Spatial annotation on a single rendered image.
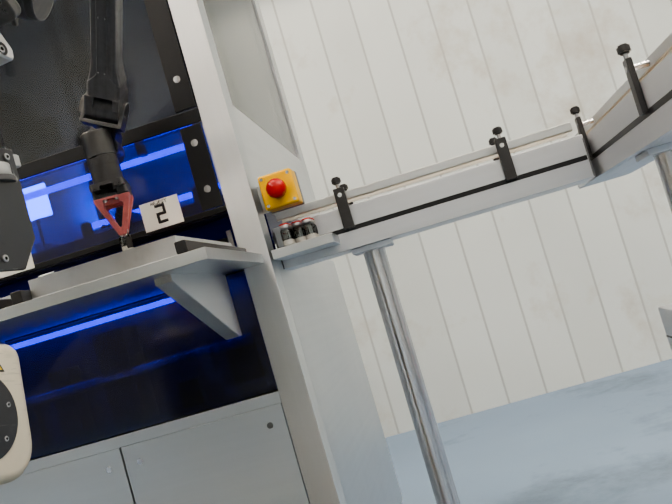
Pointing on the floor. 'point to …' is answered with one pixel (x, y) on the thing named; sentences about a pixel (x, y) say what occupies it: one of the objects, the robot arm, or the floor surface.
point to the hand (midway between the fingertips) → (122, 231)
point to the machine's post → (305, 411)
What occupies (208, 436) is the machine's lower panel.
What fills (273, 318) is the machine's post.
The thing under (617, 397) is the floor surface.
